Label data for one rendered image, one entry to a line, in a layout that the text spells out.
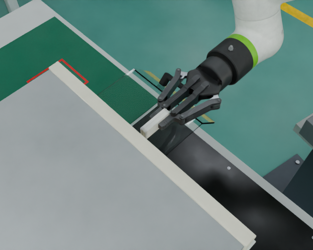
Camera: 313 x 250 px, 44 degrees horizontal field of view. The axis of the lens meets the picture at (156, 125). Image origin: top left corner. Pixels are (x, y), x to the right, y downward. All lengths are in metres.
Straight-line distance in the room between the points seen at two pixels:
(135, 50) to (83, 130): 1.95
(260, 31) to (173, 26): 1.85
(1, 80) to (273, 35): 0.98
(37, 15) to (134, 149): 1.20
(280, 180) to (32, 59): 1.34
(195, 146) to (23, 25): 0.88
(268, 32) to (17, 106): 0.55
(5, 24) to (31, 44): 0.17
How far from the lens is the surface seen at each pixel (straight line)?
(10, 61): 1.55
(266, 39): 0.90
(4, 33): 1.67
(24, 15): 1.73
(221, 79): 0.82
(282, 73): 2.53
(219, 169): 1.19
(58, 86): 0.67
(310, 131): 1.30
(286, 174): 2.12
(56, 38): 1.59
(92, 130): 0.61
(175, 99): 0.79
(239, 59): 0.85
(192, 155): 1.20
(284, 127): 2.28
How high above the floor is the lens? 1.82
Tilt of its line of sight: 57 degrees down
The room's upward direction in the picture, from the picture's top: straight up
